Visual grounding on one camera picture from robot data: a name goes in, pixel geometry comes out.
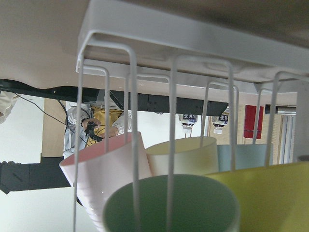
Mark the mint green cup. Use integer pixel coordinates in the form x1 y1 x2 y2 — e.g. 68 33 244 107
103 174 240 232

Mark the cream white cup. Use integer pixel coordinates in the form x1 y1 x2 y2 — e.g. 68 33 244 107
146 137 219 176

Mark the pink cup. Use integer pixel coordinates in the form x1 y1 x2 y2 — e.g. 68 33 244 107
59 131 153 232

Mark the light blue cup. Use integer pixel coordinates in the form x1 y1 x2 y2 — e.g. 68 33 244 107
217 144 267 172

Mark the yellow cup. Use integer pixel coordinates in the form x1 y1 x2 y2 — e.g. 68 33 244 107
207 162 309 232

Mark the grey cup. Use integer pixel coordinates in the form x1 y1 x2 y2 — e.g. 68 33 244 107
297 155 309 162

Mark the white wire cup rack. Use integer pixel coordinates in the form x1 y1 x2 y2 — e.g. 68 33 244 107
72 0 309 232

